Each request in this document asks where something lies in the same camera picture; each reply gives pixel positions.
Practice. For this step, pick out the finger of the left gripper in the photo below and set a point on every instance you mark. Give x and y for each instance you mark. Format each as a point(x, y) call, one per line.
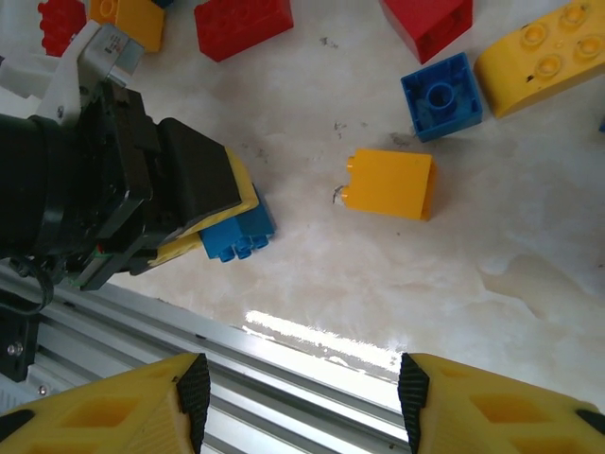
point(198, 175)
point(179, 246)

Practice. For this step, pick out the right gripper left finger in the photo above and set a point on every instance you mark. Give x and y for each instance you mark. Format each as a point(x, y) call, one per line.
point(142, 425)

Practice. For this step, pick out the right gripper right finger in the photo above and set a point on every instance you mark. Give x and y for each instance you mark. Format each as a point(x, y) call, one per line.
point(463, 425)

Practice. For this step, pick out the red lego brick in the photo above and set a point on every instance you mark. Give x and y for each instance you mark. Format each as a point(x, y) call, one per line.
point(241, 28)
point(61, 28)
point(425, 23)

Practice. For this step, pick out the long curved yellow lego brick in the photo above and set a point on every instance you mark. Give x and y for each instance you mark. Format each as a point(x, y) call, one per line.
point(520, 71)

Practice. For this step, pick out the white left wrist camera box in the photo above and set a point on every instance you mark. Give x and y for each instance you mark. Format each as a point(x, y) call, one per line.
point(71, 71)

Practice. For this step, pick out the long aluminium base rail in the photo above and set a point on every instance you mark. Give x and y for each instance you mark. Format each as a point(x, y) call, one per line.
point(260, 378)

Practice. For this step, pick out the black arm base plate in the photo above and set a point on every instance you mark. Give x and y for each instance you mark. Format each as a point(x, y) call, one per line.
point(19, 340)

